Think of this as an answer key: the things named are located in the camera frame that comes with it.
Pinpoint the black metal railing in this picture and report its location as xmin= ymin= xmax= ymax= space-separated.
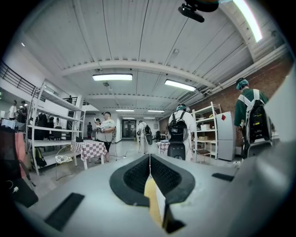
xmin=0 ymin=61 xmax=37 ymax=96

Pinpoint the black rounded chair back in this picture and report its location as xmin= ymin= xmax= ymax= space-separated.
xmin=166 ymin=142 xmax=186 ymax=161

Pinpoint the wire frame chair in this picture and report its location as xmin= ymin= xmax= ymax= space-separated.
xmin=55 ymin=144 xmax=78 ymax=181

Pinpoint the black and yellow backpack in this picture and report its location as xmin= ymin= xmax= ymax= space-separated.
xmin=34 ymin=147 xmax=47 ymax=168

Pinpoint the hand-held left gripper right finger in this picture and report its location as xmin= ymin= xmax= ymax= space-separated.
xmin=149 ymin=154 xmax=196 ymax=205

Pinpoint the white shelf rack with boxes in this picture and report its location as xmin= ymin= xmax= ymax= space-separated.
xmin=191 ymin=101 xmax=222 ymax=163

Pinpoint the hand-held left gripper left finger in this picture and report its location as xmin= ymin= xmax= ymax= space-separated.
xmin=109 ymin=154 xmax=151 ymax=207

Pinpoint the dark double door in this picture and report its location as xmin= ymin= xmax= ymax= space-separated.
xmin=122 ymin=118 xmax=137 ymax=139

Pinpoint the small checkered cloth table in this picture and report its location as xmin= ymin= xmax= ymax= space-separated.
xmin=157 ymin=141 xmax=171 ymax=155

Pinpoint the tall white metal shelf rack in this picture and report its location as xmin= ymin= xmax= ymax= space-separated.
xmin=25 ymin=81 xmax=86 ymax=176

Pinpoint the black equipment backpack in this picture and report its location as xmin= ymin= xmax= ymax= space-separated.
xmin=167 ymin=111 xmax=188 ymax=143

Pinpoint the red checkered cloth table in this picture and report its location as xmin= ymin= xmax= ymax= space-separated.
xmin=71 ymin=139 xmax=108 ymax=170

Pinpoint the black backpack with white straps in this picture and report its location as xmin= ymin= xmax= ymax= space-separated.
xmin=244 ymin=88 xmax=274 ymax=146

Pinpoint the white refrigerator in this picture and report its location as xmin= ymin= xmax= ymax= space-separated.
xmin=216 ymin=111 xmax=237 ymax=162

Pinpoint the rectangular ceiling light panel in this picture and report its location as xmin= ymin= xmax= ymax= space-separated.
xmin=164 ymin=79 xmax=197 ymax=92
xmin=92 ymin=73 xmax=133 ymax=82

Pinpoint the white charger cable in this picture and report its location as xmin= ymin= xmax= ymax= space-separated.
xmin=6 ymin=180 xmax=19 ymax=193

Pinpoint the brown seat chair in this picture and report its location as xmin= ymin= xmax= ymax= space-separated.
xmin=196 ymin=149 xmax=211 ymax=164

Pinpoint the long ceiling light strip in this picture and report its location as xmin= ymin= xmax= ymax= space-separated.
xmin=232 ymin=0 xmax=264 ymax=43

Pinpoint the orange cloth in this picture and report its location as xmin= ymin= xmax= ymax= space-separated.
xmin=14 ymin=132 xmax=26 ymax=178

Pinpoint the black flat bag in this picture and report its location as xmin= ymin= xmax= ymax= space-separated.
xmin=10 ymin=177 xmax=39 ymax=208

